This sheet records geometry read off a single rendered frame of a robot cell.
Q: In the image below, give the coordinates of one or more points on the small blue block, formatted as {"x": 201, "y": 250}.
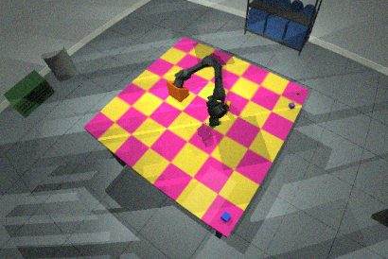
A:
{"x": 225, "y": 216}

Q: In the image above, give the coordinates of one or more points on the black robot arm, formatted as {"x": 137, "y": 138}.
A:
{"x": 218, "y": 108}

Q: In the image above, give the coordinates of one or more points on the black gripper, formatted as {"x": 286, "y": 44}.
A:
{"x": 213, "y": 120}

